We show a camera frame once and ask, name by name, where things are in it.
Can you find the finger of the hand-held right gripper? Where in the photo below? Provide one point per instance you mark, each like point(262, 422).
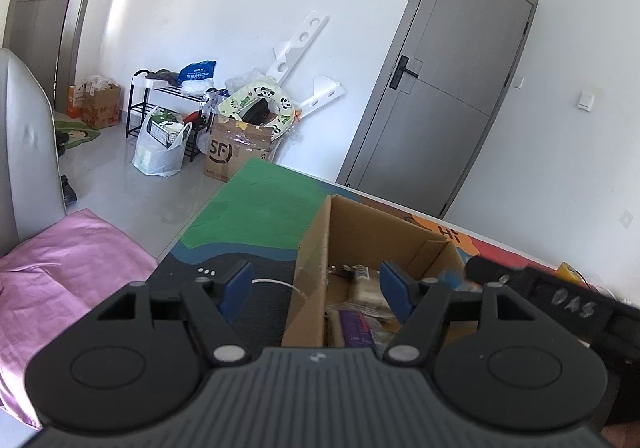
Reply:
point(492, 269)

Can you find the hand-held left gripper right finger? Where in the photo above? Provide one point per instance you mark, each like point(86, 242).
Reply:
point(395, 292)

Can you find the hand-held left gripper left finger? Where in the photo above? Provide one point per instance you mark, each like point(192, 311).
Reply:
point(237, 289)

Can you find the clear cracker packet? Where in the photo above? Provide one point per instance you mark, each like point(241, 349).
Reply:
point(367, 293)

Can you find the blue snack packet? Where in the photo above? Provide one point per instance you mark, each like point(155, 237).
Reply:
point(452, 279)

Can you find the purple snack packet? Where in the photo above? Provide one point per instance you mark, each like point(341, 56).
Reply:
point(352, 328)

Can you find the yellow tape roll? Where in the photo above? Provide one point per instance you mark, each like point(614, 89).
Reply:
point(570, 271)

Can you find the printed cardboard box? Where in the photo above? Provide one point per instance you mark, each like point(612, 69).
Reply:
point(225, 152)

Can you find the white plastic bag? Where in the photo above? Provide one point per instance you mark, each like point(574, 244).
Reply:
point(155, 157)

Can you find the pink cushion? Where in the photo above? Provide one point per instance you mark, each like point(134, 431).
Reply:
point(60, 273)

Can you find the panda print toilet seat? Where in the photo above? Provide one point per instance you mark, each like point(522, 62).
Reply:
point(235, 105)

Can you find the grey door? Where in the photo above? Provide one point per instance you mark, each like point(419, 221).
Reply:
point(440, 92)

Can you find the black shoe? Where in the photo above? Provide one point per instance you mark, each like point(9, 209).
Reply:
point(67, 190)

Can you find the short white board with holes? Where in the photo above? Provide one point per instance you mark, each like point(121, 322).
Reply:
point(322, 92)

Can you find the black shoe rack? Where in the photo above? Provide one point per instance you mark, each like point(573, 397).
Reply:
point(135, 102)

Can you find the blue bag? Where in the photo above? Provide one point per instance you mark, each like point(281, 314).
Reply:
point(197, 72)

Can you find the green cartoon rug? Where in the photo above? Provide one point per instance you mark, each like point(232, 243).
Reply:
point(80, 135)

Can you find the small brown cardboard box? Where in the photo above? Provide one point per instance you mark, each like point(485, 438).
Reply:
point(102, 110)

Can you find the small orange box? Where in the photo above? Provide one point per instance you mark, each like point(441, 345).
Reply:
point(75, 100)

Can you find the long white board with holes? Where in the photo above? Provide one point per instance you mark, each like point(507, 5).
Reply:
point(297, 45)

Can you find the grey padded headboard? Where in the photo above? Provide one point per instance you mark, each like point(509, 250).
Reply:
point(25, 152)

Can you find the brown wardrobe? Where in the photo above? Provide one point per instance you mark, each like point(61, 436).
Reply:
point(40, 2)

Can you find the white wall outlet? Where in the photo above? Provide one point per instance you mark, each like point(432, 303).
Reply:
point(625, 218)

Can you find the white light switch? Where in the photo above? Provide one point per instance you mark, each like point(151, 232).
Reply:
point(585, 100)

